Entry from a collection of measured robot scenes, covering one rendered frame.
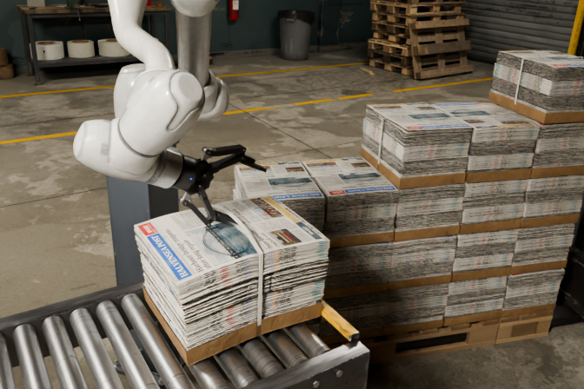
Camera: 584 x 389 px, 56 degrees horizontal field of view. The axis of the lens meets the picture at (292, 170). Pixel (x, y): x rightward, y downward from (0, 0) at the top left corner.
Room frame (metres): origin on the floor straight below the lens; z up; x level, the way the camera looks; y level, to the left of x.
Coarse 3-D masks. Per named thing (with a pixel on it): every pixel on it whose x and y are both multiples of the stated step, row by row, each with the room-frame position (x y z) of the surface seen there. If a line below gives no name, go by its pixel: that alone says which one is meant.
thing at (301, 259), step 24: (240, 216) 1.23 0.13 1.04; (264, 216) 1.24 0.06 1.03; (288, 216) 1.25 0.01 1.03; (264, 240) 1.11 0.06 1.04; (288, 240) 1.13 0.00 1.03; (312, 240) 1.14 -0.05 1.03; (288, 264) 1.09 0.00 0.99; (312, 264) 1.13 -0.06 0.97; (288, 288) 1.10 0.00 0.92; (312, 288) 1.14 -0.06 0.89
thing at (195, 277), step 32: (160, 224) 1.18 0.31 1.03; (192, 224) 1.18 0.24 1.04; (160, 256) 1.04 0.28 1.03; (192, 256) 1.04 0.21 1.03; (224, 256) 1.04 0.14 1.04; (160, 288) 1.07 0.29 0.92; (192, 288) 0.96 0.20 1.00; (224, 288) 1.00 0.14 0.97; (192, 320) 0.96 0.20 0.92; (224, 320) 1.01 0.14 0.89
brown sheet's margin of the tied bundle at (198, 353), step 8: (144, 296) 1.19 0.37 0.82; (152, 304) 1.13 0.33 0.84; (160, 320) 1.09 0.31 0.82; (168, 328) 1.04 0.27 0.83; (240, 328) 1.02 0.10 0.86; (248, 328) 1.03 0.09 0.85; (224, 336) 1.00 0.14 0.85; (232, 336) 1.01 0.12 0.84; (240, 336) 1.02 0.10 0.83; (248, 336) 1.03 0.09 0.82; (176, 344) 1.00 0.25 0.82; (208, 344) 0.98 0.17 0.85; (216, 344) 0.99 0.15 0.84; (224, 344) 1.00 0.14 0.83; (232, 344) 1.01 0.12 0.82; (184, 352) 0.96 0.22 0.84; (192, 352) 0.96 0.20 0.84; (200, 352) 0.97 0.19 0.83; (208, 352) 0.98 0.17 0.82; (216, 352) 0.99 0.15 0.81; (184, 360) 0.97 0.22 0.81; (192, 360) 0.96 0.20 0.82; (200, 360) 0.97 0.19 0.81
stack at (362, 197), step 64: (256, 192) 1.84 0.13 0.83; (320, 192) 1.87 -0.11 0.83; (384, 192) 1.89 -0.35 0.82; (448, 192) 1.97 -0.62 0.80; (512, 192) 2.05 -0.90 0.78; (384, 256) 1.90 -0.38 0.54; (448, 256) 1.97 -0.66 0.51; (512, 256) 2.06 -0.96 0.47; (320, 320) 1.85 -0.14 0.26; (384, 320) 1.92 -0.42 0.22
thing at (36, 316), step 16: (112, 288) 1.24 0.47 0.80; (128, 288) 1.24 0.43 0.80; (64, 304) 1.16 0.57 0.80; (80, 304) 1.17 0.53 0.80; (96, 304) 1.18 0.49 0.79; (144, 304) 1.24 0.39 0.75; (0, 320) 1.09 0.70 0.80; (16, 320) 1.09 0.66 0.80; (32, 320) 1.09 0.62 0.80; (64, 320) 1.13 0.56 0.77; (96, 320) 1.17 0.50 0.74; (128, 320) 1.22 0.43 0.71; (16, 352) 1.07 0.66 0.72; (48, 352) 1.11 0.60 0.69
